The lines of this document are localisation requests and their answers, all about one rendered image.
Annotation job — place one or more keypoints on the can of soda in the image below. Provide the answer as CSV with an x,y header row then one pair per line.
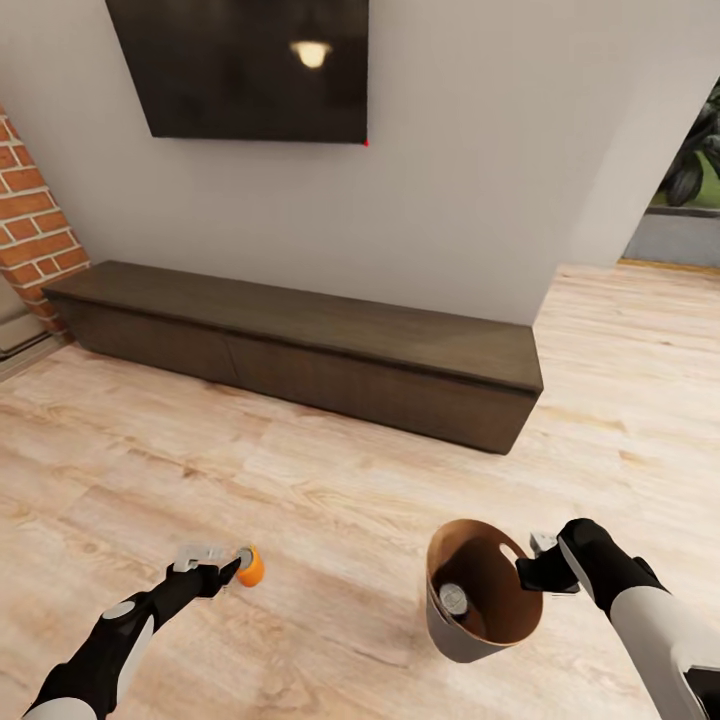
x,y
455,601
251,570

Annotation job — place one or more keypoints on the trash can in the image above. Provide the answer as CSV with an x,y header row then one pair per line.
x,y
501,613

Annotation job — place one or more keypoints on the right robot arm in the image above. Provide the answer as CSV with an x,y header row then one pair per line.
x,y
675,653

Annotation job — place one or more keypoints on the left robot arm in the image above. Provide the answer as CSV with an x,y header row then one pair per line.
x,y
92,683

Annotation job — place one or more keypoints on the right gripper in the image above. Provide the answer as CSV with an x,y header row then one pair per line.
x,y
538,575

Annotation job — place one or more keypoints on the cabinet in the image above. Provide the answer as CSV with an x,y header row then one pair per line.
x,y
464,380

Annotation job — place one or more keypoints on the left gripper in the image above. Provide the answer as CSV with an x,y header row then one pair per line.
x,y
204,581

